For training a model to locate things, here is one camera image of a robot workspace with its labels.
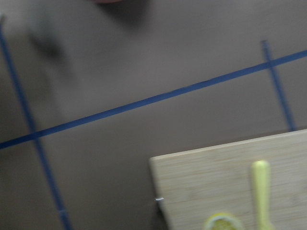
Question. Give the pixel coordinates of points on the lemon slice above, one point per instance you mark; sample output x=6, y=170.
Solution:
x=223, y=221

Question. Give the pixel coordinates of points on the yellow plastic knife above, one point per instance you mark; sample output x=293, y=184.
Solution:
x=261, y=182

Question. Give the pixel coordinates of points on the wooden cutting board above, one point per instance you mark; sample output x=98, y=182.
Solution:
x=196, y=184

